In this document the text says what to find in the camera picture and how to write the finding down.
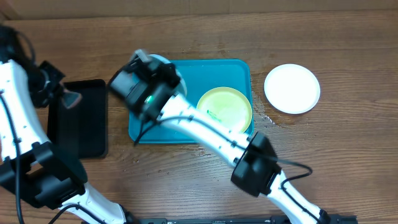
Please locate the yellow plate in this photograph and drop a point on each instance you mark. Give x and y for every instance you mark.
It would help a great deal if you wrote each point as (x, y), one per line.
(228, 106)

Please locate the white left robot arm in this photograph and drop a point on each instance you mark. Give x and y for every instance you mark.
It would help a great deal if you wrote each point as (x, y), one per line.
(33, 168)

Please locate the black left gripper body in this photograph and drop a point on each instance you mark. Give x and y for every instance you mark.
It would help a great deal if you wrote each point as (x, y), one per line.
(42, 82)

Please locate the grey-green sponge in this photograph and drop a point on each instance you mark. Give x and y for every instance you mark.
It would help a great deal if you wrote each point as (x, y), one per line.
(70, 99)

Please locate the black tray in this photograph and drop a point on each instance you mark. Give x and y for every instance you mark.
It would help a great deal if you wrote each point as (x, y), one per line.
(83, 129)

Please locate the light blue plate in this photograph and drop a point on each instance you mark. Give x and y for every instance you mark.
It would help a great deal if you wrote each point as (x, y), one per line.
(181, 88)

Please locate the teal tray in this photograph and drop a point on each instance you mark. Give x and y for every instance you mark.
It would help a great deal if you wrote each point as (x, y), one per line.
(200, 77)

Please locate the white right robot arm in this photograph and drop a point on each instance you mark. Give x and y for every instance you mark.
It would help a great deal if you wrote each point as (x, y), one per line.
(150, 90)

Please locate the white plate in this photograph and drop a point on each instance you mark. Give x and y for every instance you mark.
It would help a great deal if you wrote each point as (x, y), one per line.
(292, 89)

